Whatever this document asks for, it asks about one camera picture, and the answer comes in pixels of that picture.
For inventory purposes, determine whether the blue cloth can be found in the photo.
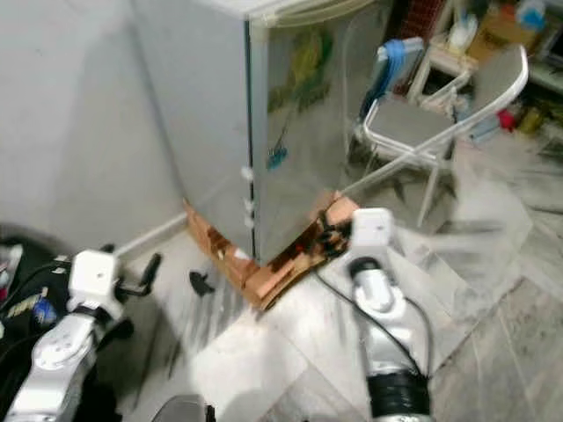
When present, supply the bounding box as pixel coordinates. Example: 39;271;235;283
359;37;425;120

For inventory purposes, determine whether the folded grey metal chair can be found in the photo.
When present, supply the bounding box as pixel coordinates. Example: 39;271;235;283
343;44;530;199

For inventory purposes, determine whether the grey folding chair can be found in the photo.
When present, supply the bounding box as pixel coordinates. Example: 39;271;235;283
352;37;458;225

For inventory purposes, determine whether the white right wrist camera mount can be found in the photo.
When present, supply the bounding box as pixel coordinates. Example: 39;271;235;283
352;207;395;265

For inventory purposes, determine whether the silver fridge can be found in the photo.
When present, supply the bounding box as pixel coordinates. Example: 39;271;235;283
130;0;392;265

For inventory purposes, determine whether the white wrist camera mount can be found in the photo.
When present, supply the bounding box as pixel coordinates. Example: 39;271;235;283
352;207;395;265
69;250;123;320

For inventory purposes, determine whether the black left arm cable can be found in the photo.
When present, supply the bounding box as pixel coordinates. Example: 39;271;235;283
13;258;71;309

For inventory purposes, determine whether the small red item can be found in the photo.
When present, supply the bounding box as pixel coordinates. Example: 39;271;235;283
497;107;518;133

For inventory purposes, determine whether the brown cardboard box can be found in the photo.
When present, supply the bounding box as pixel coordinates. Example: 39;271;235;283
466;7;537;61

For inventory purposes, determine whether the black office chair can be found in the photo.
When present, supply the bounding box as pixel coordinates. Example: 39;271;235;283
0;224;71;414

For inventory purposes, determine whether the orange brick stack base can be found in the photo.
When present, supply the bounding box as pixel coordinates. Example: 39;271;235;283
185;195;360;310

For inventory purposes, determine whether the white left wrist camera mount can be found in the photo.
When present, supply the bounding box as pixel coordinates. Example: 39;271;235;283
69;250;123;320

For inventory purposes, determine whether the grey robot left leg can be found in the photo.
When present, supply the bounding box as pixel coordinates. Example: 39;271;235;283
151;394;216;422

